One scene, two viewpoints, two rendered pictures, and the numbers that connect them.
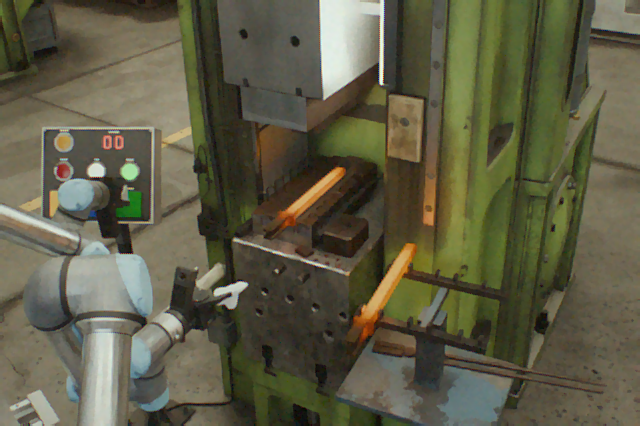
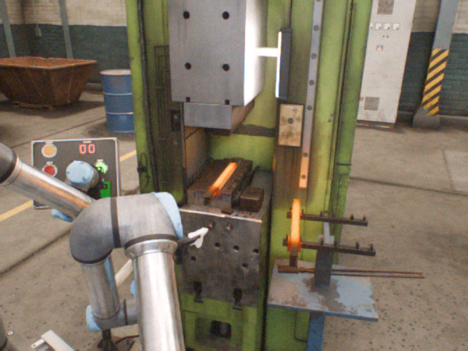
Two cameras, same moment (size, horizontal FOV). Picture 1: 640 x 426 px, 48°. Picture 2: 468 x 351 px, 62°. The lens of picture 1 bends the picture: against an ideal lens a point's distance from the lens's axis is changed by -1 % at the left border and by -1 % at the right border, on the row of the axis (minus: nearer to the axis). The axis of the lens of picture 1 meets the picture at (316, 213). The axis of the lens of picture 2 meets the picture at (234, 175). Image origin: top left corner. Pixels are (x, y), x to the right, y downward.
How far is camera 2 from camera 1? 62 cm
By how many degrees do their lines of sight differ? 16
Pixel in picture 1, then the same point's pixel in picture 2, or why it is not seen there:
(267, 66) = (205, 86)
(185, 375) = not seen: hidden behind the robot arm
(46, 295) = (99, 227)
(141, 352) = not seen: hidden behind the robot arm
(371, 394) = (290, 298)
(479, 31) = (340, 58)
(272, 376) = (200, 303)
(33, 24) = not seen: outside the picture
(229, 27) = (177, 62)
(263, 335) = (195, 274)
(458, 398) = (345, 292)
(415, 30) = (298, 61)
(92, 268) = (137, 202)
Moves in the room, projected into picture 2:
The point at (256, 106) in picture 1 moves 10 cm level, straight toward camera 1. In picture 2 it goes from (195, 115) to (202, 121)
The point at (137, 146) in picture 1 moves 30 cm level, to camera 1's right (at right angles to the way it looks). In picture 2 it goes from (105, 150) to (176, 145)
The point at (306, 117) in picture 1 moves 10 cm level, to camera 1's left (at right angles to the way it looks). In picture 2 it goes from (231, 119) to (206, 120)
